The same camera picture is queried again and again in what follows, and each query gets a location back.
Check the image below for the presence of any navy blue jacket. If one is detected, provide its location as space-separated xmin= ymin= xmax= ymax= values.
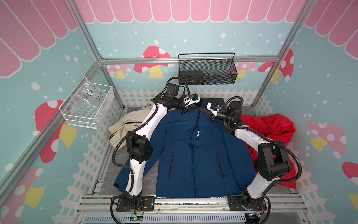
xmin=114 ymin=97 xmax=256 ymax=199

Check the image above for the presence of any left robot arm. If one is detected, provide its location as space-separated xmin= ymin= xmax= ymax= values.
xmin=111 ymin=77 xmax=200 ymax=212

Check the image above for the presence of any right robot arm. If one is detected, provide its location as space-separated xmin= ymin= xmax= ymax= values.
xmin=200 ymin=97 xmax=291 ymax=210

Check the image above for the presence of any cream beige jacket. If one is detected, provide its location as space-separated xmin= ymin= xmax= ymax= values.
xmin=108 ymin=106 xmax=152 ymax=148

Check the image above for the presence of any black flat case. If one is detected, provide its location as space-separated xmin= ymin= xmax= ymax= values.
xmin=206 ymin=98 xmax=225 ymax=107

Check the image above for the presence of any black box in basket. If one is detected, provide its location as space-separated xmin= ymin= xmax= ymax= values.
xmin=179 ymin=70 xmax=205 ymax=85

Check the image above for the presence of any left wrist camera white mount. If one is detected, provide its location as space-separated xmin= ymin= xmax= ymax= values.
xmin=184 ymin=93 xmax=200 ymax=107

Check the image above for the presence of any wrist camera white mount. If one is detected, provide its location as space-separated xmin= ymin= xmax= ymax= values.
xmin=207 ymin=102 xmax=221 ymax=117
xmin=184 ymin=93 xmax=200 ymax=107

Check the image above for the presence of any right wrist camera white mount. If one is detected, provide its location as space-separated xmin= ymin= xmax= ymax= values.
xmin=207 ymin=102 xmax=221 ymax=117

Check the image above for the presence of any left black corrugated cable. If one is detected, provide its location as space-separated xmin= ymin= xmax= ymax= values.
xmin=109 ymin=76 xmax=191 ymax=224

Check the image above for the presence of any black corrugated cable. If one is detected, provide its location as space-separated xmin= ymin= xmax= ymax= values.
xmin=109 ymin=76 xmax=191 ymax=224
xmin=223 ymin=96 xmax=303 ymax=224

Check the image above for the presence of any black wire mesh basket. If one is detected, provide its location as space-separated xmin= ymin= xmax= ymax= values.
xmin=178 ymin=52 xmax=238 ymax=85

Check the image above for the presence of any right black corrugated cable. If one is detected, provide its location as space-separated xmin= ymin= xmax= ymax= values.
xmin=223 ymin=96 xmax=303 ymax=224

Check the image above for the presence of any clear wire basket with bags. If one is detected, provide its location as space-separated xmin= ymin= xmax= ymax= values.
xmin=59 ymin=77 xmax=114 ymax=129

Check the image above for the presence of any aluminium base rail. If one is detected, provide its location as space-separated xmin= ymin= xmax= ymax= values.
xmin=72 ymin=194 xmax=305 ymax=224

